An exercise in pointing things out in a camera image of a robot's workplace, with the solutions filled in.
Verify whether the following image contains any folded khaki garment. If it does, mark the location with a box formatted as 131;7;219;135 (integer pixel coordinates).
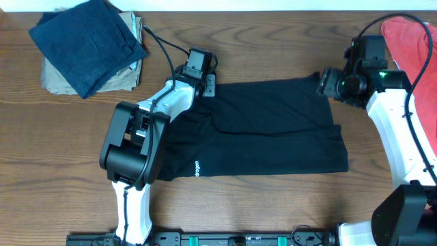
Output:
41;12;142;95

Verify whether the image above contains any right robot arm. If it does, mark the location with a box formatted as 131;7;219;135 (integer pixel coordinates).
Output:
317;36;436;245

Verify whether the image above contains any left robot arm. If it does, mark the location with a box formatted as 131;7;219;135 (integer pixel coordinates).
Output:
99;48;218;245

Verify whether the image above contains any black t-shirt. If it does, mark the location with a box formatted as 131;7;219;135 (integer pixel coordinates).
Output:
158;73;348;181

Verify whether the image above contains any folded navy blue garment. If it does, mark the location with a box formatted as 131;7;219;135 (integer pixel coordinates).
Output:
29;0;147;99

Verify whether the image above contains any folded light blue garment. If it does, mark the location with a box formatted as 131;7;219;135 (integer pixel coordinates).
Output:
128;12;143;71

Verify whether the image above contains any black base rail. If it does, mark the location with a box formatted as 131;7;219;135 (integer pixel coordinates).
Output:
66;231;339;246

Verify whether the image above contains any red t-shirt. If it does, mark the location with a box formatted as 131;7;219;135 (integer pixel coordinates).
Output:
381;17;437;151

